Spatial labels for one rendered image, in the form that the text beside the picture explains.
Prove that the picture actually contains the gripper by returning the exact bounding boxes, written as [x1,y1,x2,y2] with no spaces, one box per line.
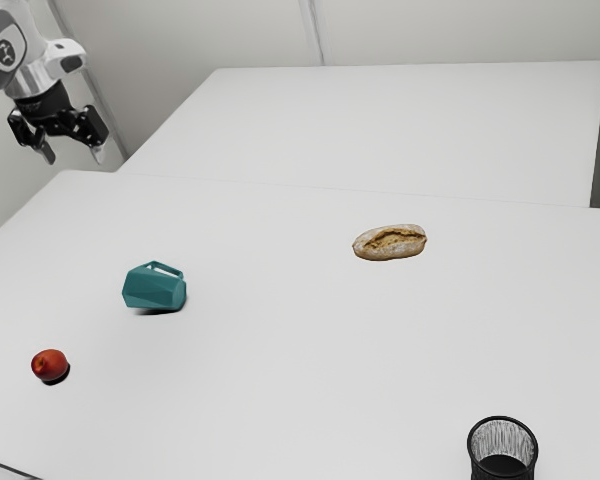
[6,83,110,166]

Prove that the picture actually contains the teal faceted mug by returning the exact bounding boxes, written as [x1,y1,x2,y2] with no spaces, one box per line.
[121,259,189,313]

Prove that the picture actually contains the red apple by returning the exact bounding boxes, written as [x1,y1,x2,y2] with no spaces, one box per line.
[30,348,71,382]

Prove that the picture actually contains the brown bread roll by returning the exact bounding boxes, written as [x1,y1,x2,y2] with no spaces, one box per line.
[351,222,428,262]

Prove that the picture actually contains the black mesh pen holder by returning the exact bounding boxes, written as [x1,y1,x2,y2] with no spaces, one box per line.
[466,415,539,480]

